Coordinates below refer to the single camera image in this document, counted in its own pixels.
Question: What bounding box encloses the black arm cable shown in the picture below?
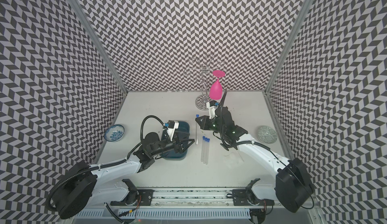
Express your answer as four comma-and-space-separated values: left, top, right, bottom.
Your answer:
45, 115, 165, 213
219, 89, 315, 209

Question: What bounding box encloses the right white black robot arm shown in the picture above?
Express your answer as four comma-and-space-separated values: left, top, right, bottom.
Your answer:
196, 116, 314, 213

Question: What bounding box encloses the blue patterned small bowl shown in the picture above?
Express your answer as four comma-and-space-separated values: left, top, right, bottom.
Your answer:
104, 124, 125, 142

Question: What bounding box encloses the chrome wire glass rack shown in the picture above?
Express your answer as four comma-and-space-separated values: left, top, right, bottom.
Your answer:
183, 54, 224, 111

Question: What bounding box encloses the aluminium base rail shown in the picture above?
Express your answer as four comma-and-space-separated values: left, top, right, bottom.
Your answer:
68, 187, 318, 222

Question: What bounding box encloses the blue capped test tube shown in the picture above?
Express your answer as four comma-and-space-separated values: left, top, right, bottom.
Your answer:
204, 138, 210, 165
201, 136, 206, 164
195, 114, 199, 145

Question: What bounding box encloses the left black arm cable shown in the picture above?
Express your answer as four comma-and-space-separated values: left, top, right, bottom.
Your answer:
45, 115, 165, 213

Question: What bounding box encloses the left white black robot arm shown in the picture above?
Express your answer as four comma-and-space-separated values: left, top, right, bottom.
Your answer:
45, 132, 195, 220

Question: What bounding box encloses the teal rectangular plastic tray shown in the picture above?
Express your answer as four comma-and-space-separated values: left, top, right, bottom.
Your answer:
160, 121, 190, 160

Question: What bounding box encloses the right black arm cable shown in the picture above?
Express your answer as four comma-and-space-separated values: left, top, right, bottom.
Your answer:
219, 89, 315, 209

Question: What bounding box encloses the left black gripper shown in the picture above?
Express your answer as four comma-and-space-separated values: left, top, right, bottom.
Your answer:
150, 131, 195, 157

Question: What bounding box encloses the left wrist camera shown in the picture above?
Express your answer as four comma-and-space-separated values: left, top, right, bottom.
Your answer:
164, 120, 179, 141

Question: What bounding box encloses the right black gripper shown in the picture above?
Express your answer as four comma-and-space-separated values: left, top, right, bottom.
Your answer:
196, 115, 225, 134

